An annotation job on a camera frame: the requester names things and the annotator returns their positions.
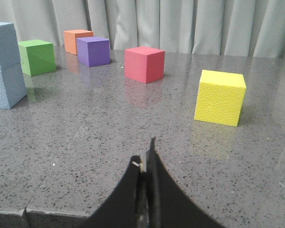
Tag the purple foam cube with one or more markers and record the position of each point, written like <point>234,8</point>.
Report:
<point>93,51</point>

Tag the green foam cube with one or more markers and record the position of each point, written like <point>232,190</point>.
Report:
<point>37,57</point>

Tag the red foam cube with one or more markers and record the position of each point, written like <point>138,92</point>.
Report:
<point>144,64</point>

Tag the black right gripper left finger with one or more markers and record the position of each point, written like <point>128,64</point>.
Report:
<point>125,207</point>

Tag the light blue foam cube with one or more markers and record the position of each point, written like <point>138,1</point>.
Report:
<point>12,86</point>
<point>9,51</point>

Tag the yellow foam cube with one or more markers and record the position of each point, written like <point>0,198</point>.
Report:
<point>220,97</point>

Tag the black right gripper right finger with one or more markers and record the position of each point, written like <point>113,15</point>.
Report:
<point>168,205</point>

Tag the grey curtain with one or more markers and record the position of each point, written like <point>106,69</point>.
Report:
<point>249,28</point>

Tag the orange foam cube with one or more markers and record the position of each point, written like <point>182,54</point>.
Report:
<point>70,37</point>

